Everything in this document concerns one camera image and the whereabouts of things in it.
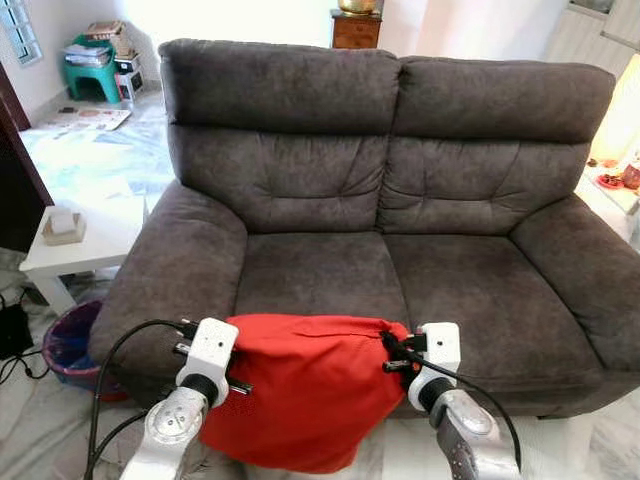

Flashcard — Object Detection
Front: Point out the red pillow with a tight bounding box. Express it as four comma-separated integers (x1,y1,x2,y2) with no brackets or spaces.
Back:
197,312,412,475

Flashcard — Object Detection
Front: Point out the grey fabric two-seat sofa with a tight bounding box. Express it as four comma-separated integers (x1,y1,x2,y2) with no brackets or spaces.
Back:
87,38,640,418

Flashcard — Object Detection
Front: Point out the blue waste bin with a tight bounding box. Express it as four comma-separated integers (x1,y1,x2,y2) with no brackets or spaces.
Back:
41,297,130,403

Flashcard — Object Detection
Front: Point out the white side table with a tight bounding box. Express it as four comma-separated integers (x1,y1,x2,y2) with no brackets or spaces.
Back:
19,194,152,317

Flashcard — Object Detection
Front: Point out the black power adapter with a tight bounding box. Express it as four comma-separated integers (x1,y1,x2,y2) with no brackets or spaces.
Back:
0,302,35,360

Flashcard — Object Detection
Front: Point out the beige tissue box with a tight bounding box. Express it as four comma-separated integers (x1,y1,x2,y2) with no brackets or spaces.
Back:
41,204,88,247

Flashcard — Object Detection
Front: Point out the red jar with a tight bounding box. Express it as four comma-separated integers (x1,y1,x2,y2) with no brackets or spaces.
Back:
621,159,640,192

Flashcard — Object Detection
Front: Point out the dark brown wooden door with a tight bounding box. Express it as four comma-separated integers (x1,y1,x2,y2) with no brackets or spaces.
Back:
0,64,54,254

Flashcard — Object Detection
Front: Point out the newspaper sheet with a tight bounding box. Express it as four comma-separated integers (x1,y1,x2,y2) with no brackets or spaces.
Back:
39,104,132,134

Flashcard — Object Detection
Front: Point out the white box with black print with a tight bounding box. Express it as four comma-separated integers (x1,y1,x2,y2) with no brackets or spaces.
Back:
112,54,144,102

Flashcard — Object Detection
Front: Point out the brown wooden cabinet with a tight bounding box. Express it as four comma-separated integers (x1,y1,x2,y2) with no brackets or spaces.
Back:
329,9,384,52

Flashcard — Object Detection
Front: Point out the green plastic stool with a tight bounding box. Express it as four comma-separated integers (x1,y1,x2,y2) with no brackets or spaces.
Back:
61,37,122,105

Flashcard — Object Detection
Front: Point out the brass bowl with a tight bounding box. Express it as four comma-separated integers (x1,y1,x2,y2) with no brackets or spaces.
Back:
336,0,380,15

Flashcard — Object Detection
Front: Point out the stack of papers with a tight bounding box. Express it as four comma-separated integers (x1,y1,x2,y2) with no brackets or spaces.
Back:
64,44,112,69

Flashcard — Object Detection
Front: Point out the small brown cardboard box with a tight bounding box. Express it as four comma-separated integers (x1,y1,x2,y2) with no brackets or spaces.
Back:
84,19,127,42

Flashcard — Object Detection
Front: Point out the louvred window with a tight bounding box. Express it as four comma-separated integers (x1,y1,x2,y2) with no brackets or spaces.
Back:
0,0,44,67

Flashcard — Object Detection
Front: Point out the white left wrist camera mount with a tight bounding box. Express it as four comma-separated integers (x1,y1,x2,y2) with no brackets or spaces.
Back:
174,317,242,398

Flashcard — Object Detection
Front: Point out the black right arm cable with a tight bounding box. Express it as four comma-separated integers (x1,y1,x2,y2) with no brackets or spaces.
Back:
384,333,523,469

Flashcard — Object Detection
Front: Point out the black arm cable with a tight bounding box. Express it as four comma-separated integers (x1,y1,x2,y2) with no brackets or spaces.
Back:
84,317,199,480
384,333,523,469

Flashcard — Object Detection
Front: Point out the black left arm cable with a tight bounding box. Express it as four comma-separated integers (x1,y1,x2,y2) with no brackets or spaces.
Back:
84,317,199,480

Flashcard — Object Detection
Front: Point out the black floor cable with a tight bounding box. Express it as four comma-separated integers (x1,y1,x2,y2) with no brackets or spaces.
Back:
0,288,48,388

